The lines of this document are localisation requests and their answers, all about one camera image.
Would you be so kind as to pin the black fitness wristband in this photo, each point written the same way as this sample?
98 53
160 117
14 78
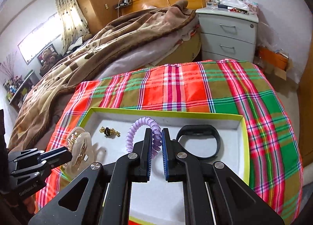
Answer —
200 136

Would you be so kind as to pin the clear glass cup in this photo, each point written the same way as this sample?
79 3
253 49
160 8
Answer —
211 4

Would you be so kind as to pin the grey bedside drawer cabinet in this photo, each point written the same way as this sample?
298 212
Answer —
227 35

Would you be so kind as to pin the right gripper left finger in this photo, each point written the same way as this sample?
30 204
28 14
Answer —
134 167

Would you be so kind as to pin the patterned window curtain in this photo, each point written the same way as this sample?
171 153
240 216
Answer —
74 23

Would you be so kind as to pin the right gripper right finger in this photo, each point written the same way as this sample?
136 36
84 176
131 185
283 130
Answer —
194 174

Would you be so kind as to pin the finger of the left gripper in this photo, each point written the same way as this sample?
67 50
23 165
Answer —
56 157

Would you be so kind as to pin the gold chain black charm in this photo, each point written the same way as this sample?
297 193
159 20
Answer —
109 132

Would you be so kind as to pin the wooden door wardrobe right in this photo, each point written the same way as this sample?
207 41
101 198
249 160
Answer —
305 99

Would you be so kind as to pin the orange storage box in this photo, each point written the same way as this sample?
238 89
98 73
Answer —
275 59

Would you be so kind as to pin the brown patterned blanket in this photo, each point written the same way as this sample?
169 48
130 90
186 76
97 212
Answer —
119 37

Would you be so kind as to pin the red green plaid cloth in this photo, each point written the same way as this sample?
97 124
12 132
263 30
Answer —
228 87

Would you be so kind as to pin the beige hair claw clip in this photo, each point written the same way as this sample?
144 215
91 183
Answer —
83 151

